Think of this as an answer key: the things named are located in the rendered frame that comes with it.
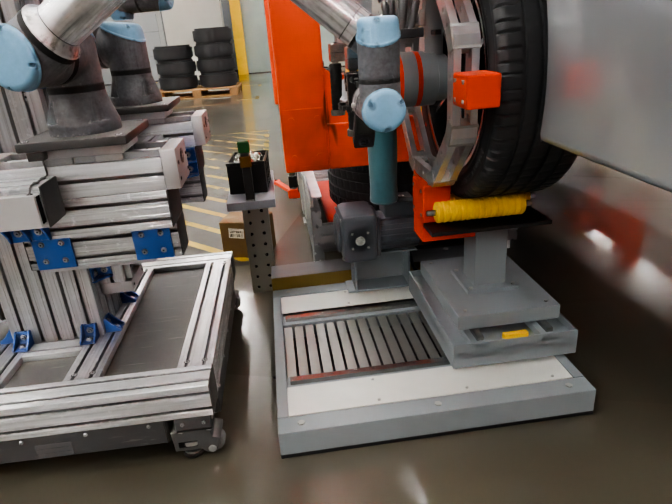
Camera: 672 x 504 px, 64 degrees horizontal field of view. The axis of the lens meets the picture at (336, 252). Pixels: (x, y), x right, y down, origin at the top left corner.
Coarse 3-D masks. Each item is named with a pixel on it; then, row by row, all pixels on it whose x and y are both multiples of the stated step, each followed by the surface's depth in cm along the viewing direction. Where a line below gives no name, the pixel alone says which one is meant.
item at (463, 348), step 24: (432, 312) 166; (456, 336) 156; (480, 336) 149; (504, 336) 149; (528, 336) 150; (552, 336) 151; (576, 336) 152; (456, 360) 150; (480, 360) 151; (504, 360) 152
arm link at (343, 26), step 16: (304, 0) 102; (320, 0) 101; (336, 0) 101; (352, 0) 103; (320, 16) 103; (336, 16) 102; (352, 16) 102; (368, 16) 103; (336, 32) 104; (352, 32) 103; (352, 48) 106
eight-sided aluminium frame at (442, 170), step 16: (448, 0) 119; (464, 0) 119; (448, 16) 117; (464, 16) 119; (448, 32) 117; (464, 32) 115; (400, 48) 162; (416, 48) 163; (448, 48) 118; (464, 48) 116; (448, 64) 120; (448, 80) 121; (448, 96) 123; (416, 112) 168; (448, 112) 124; (464, 112) 126; (416, 128) 169; (448, 128) 124; (464, 128) 123; (448, 144) 126; (464, 144) 126; (416, 160) 157; (432, 160) 156; (448, 160) 132; (464, 160) 133; (432, 176) 142; (448, 176) 142
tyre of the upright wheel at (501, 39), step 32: (480, 0) 119; (512, 0) 113; (544, 0) 113; (512, 32) 112; (544, 32) 113; (512, 64) 113; (544, 64) 115; (512, 96) 116; (544, 96) 117; (512, 128) 120; (480, 160) 130; (512, 160) 126; (544, 160) 128; (480, 192) 139; (512, 192) 144
